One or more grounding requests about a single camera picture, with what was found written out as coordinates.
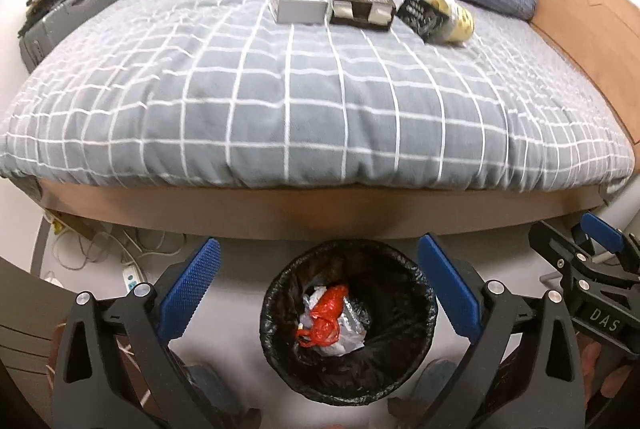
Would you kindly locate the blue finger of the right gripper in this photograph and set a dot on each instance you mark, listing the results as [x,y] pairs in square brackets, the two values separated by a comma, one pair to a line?
[567,259]
[610,238]

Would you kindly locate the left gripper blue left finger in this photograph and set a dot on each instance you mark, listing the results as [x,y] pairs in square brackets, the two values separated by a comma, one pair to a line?
[114,368]

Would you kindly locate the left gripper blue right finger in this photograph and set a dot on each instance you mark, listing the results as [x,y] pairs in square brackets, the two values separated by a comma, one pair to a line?
[522,368]

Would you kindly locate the yellow round plastic jar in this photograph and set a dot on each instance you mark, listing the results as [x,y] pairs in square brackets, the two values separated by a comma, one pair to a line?
[458,26]

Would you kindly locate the brown cookie box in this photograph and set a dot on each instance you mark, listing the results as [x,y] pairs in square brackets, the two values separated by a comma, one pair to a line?
[367,14]

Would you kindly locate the white earphone box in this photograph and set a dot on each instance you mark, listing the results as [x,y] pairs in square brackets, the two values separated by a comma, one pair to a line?
[304,12]

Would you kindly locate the black wet wipe packet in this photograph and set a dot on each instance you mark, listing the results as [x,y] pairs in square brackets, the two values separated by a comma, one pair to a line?
[425,20]

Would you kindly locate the white crumpled trash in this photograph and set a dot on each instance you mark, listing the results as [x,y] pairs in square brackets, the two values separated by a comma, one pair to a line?
[353,327]

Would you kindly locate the black lined trash bin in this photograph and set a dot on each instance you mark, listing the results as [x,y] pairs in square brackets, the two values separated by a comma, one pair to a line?
[388,286]

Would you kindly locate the white power strip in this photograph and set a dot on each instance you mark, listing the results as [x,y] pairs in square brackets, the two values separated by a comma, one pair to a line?
[132,276]

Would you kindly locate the red plastic bag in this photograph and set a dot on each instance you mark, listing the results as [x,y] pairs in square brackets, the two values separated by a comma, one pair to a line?
[324,329]

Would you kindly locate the wooden headboard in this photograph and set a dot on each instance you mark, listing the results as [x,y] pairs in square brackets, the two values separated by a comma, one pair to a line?
[601,37]

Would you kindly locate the grey checked bed cover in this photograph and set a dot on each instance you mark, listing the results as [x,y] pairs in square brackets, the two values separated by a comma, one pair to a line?
[217,93]

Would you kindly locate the grey suitcase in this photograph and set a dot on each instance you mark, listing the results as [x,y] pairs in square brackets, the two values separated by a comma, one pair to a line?
[46,33]

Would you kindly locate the wooden bed frame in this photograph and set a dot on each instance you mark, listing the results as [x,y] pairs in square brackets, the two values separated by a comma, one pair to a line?
[289,214]

